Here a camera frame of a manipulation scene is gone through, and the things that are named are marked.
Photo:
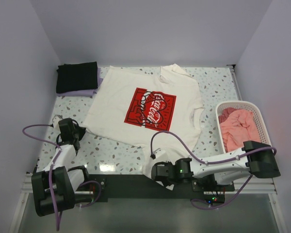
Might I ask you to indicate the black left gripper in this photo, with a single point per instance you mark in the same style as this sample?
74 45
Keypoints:
81 130

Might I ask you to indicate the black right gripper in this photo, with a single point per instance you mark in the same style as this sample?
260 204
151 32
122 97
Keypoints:
165 163

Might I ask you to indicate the white t shirt red print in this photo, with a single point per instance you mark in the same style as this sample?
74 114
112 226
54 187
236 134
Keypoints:
148 111

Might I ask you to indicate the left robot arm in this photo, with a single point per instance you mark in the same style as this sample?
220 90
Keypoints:
58 181

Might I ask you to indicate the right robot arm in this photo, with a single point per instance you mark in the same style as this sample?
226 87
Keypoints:
253 158

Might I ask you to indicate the folded black t shirt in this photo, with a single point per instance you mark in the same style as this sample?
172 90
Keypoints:
76 77

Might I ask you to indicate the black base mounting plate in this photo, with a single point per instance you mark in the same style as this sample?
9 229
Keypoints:
141 187

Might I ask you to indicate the pink t shirt in basket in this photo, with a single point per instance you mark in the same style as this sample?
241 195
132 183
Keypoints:
237 126

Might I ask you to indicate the white plastic laundry basket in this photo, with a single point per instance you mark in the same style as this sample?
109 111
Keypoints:
258 119

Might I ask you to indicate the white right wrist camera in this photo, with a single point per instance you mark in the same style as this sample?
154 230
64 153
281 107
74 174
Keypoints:
160 155

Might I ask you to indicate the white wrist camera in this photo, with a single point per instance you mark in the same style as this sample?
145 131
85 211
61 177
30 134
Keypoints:
55 121
160 155

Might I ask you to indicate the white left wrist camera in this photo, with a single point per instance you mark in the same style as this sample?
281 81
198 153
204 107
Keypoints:
55 121

